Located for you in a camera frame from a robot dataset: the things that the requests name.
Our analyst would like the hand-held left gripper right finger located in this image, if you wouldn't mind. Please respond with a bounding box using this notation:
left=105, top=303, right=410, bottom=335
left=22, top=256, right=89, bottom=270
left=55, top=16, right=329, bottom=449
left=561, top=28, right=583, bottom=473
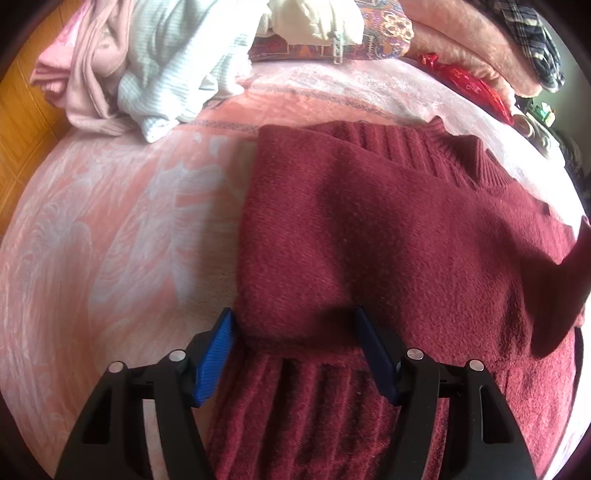
left=353, top=306, right=539, bottom=480

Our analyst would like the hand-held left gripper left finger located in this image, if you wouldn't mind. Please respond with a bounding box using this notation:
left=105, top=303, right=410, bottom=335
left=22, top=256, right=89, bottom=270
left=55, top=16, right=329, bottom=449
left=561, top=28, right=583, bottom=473
left=54, top=307, right=238, bottom=480

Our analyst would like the folded pink fleece blanket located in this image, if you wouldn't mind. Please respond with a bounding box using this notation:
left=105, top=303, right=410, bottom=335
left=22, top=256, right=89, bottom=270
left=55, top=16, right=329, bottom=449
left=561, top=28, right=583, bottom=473
left=402, top=0, right=546, bottom=109

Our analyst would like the patterned pillow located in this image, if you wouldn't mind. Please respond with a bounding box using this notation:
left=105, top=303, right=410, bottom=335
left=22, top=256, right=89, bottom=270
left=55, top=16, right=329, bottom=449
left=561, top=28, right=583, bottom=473
left=249, top=0, right=416, bottom=63

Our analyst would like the cream cloth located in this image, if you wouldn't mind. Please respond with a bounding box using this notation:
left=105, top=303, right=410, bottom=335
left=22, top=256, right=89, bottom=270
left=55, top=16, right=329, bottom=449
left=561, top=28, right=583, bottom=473
left=265, top=0, right=365, bottom=42

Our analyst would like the maroon knit sweater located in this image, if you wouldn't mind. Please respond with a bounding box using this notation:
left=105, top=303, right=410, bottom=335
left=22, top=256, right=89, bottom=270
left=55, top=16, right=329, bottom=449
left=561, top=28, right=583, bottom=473
left=205, top=116, right=589, bottom=480

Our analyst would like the white striped garment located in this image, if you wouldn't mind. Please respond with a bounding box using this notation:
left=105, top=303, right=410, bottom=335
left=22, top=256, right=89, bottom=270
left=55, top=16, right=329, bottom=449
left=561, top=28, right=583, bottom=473
left=117, top=0, right=273, bottom=143

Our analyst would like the plaid garment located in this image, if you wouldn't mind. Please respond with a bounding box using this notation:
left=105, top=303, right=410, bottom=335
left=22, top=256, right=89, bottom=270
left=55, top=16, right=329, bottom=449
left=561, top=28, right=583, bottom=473
left=489, top=0, right=566, bottom=93

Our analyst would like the red shiny cloth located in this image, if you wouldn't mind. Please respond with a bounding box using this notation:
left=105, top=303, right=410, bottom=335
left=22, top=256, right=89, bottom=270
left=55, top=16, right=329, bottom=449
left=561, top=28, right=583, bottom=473
left=418, top=52, right=515, bottom=125

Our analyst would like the pink patterned blanket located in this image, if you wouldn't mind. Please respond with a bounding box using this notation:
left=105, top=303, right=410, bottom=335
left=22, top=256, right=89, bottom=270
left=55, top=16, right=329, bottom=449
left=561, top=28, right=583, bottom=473
left=0, top=58, right=587, bottom=480

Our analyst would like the pink garment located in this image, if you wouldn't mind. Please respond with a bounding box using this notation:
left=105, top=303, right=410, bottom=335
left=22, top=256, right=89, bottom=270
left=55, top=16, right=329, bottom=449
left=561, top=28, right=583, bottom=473
left=30, top=0, right=139, bottom=137

